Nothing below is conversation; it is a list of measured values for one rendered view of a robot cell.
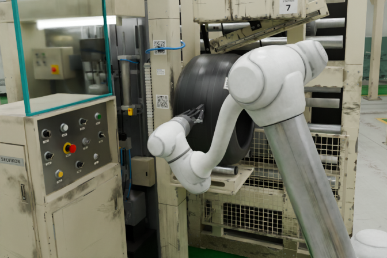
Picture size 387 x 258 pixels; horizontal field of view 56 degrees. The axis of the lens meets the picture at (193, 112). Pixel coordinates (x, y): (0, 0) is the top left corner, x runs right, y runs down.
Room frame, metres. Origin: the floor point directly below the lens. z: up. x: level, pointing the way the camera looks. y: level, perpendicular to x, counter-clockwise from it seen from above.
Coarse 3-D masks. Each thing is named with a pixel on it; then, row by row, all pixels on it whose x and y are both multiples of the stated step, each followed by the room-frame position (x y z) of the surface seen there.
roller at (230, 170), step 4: (220, 164) 1.77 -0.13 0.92; (216, 168) 1.75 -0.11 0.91; (220, 168) 1.74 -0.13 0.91; (224, 168) 1.74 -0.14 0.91; (228, 168) 1.73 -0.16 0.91; (232, 168) 1.72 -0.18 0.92; (236, 168) 1.72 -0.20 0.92; (216, 172) 1.76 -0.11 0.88; (220, 172) 1.75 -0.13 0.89; (224, 172) 1.74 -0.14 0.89; (228, 172) 1.73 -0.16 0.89; (232, 172) 1.72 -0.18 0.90; (236, 172) 1.72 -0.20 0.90
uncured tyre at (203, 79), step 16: (192, 64) 1.80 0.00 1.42; (208, 64) 1.77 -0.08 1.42; (224, 64) 1.74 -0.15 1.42; (192, 80) 1.72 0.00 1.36; (208, 80) 1.69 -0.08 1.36; (224, 80) 1.67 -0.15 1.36; (176, 96) 1.73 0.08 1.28; (192, 96) 1.68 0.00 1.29; (208, 96) 1.65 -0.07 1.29; (224, 96) 1.64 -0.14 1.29; (176, 112) 1.70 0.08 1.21; (208, 112) 1.63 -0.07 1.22; (240, 112) 2.14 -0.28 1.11; (192, 128) 1.66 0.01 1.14; (208, 128) 1.63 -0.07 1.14; (240, 128) 2.09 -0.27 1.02; (192, 144) 1.69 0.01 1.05; (208, 144) 1.65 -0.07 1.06; (240, 144) 2.01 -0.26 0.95; (224, 160) 1.71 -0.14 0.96
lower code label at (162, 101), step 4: (156, 96) 1.97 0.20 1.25; (160, 96) 1.96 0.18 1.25; (164, 96) 1.95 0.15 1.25; (156, 100) 1.97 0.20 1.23; (160, 100) 1.96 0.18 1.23; (164, 100) 1.95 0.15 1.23; (160, 104) 1.96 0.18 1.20; (164, 104) 1.95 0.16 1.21; (168, 104) 1.94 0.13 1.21; (164, 108) 1.95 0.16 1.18; (168, 108) 1.94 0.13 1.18
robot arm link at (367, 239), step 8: (360, 232) 0.93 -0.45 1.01; (368, 232) 0.93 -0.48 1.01; (376, 232) 0.93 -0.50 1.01; (384, 232) 0.92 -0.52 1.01; (352, 240) 0.92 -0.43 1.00; (360, 240) 0.90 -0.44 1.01; (368, 240) 0.88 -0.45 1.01; (376, 240) 0.88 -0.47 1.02; (384, 240) 0.88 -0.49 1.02; (360, 248) 0.88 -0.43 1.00; (368, 248) 0.86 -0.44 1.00; (376, 248) 0.86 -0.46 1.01; (384, 248) 0.85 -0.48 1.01; (360, 256) 0.86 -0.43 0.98; (368, 256) 0.85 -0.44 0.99; (376, 256) 0.84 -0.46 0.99; (384, 256) 0.84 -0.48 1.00
